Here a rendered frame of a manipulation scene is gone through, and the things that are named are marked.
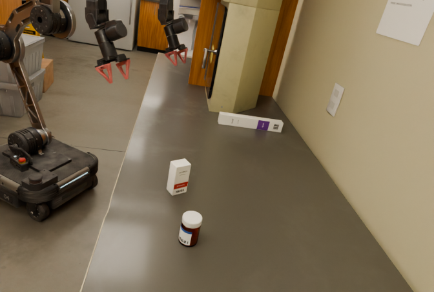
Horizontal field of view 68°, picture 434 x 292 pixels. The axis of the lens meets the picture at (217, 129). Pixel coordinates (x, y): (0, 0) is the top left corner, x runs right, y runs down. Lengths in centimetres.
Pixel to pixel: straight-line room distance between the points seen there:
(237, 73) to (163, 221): 82
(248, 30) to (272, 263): 94
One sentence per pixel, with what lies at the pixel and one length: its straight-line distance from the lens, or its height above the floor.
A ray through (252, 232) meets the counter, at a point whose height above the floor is 94.
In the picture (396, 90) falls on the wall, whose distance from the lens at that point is 104.
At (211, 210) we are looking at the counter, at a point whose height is 94.
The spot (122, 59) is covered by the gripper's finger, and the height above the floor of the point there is 113.
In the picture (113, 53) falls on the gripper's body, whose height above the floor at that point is 114.
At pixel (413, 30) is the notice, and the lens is 105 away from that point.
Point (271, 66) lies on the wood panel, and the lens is 186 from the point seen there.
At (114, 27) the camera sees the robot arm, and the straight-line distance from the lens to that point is 133.
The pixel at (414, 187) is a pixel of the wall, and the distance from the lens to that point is 95.
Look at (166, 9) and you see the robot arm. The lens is 177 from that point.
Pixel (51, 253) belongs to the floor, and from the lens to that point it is 207.
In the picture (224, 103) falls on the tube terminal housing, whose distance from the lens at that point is 147.
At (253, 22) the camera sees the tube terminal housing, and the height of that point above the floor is 135.
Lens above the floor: 147
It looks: 24 degrees down
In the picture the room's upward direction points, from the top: 12 degrees clockwise
